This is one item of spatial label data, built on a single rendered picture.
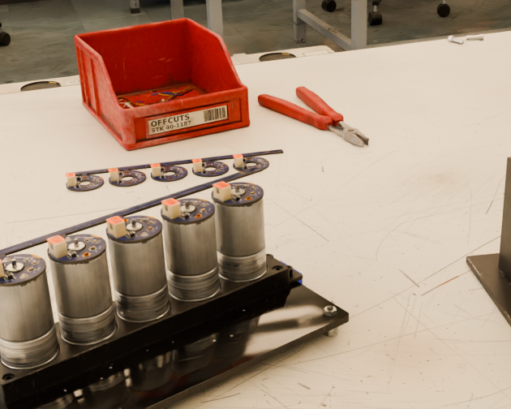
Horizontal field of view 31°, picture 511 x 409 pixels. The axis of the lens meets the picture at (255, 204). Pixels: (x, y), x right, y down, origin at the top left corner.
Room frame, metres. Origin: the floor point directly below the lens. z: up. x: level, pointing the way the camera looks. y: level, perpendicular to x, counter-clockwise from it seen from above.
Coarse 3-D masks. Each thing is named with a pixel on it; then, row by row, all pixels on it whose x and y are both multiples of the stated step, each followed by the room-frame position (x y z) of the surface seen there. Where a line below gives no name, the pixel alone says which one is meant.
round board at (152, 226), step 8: (136, 216) 0.37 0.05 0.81; (144, 216) 0.37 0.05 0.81; (128, 224) 0.37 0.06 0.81; (144, 224) 0.37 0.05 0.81; (152, 224) 0.37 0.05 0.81; (160, 224) 0.37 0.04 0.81; (128, 232) 0.36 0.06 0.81; (136, 232) 0.36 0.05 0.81; (152, 232) 0.36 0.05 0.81; (160, 232) 0.36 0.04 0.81; (120, 240) 0.35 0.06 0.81; (128, 240) 0.35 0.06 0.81; (136, 240) 0.35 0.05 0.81; (144, 240) 0.35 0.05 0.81
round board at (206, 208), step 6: (186, 198) 0.39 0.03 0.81; (192, 198) 0.39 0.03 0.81; (180, 204) 0.38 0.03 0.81; (192, 204) 0.38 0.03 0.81; (198, 204) 0.38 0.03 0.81; (204, 204) 0.38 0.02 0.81; (210, 204) 0.38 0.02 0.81; (198, 210) 0.38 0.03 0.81; (204, 210) 0.38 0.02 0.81; (210, 210) 0.38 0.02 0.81; (162, 216) 0.37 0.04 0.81; (186, 216) 0.37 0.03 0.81; (192, 216) 0.37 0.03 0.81; (204, 216) 0.37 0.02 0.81; (210, 216) 0.37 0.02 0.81; (174, 222) 0.37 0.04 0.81; (180, 222) 0.37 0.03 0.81; (186, 222) 0.37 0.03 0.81; (192, 222) 0.37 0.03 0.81
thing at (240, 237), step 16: (240, 192) 0.39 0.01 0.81; (224, 208) 0.38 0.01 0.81; (240, 208) 0.38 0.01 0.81; (256, 208) 0.39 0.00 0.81; (224, 224) 0.39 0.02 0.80; (240, 224) 0.38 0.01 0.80; (256, 224) 0.39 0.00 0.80; (224, 240) 0.39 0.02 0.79; (240, 240) 0.38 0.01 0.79; (256, 240) 0.39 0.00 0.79; (224, 256) 0.39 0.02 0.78; (240, 256) 0.38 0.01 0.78; (256, 256) 0.39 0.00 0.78; (224, 272) 0.39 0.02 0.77; (240, 272) 0.38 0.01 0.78; (256, 272) 0.39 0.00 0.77
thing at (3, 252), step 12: (252, 168) 0.42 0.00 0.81; (216, 180) 0.41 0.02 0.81; (228, 180) 0.41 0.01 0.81; (180, 192) 0.40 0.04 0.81; (192, 192) 0.40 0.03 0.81; (144, 204) 0.39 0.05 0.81; (156, 204) 0.39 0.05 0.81; (108, 216) 0.38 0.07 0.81; (120, 216) 0.38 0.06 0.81; (72, 228) 0.37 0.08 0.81; (84, 228) 0.37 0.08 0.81; (36, 240) 0.35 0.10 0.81; (0, 252) 0.34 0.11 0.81; (12, 252) 0.35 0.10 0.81
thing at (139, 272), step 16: (112, 240) 0.35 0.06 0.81; (160, 240) 0.36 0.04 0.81; (112, 256) 0.36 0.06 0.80; (128, 256) 0.35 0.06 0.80; (144, 256) 0.35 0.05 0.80; (160, 256) 0.36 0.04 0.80; (112, 272) 0.36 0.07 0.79; (128, 272) 0.35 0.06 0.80; (144, 272) 0.35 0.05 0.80; (160, 272) 0.36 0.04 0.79; (128, 288) 0.35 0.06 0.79; (144, 288) 0.35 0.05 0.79; (160, 288) 0.36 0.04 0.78; (128, 304) 0.35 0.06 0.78; (144, 304) 0.35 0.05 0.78; (160, 304) 0.35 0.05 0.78; (128, 320) 0.35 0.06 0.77; (144, 320) 0.35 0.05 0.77
